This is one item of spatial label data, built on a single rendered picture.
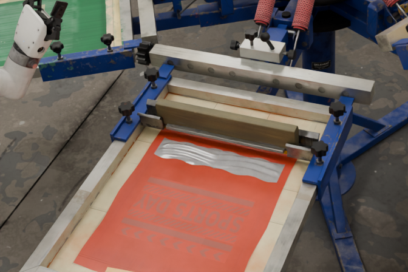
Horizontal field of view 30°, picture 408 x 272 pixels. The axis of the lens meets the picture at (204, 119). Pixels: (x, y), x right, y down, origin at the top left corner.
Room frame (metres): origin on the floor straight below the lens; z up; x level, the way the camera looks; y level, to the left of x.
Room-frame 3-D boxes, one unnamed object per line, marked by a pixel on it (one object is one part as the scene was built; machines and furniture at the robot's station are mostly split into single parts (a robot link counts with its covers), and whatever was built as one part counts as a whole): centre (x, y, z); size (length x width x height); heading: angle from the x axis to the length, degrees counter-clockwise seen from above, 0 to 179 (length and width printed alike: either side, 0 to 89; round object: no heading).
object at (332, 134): (1.45, -0.32, 0.98); 0.30 x 0.05 x 0.07; 151
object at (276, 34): (1.86, -0.23, 1.02); 0.17 x 0.06 x 0.05; 151
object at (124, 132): (1.71, 0.17, 0.98); 0.30 x 0.05 x 0.07; 151
